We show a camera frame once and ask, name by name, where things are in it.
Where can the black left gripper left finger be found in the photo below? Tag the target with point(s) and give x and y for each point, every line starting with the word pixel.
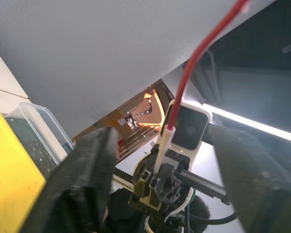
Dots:
pixel 82 174

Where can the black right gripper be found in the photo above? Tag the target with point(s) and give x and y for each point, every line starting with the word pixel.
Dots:
pixel 203 185

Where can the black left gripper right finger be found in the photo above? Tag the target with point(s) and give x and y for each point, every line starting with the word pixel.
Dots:
pixel 262 184

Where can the dark patterned cloth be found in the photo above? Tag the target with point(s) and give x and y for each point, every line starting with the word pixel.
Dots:
pixel 34 150

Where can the white ceiling light strip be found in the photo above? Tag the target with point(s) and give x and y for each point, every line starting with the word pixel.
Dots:
pixel 257 123

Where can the yellow foam mat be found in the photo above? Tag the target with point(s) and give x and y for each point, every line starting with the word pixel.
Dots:
pixel 12 174

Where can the clear plastic container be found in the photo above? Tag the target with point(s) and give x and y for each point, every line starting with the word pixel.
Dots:
pixel 38 116

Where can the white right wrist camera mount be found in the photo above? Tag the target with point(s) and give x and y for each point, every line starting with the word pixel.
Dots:
pixel 191 128

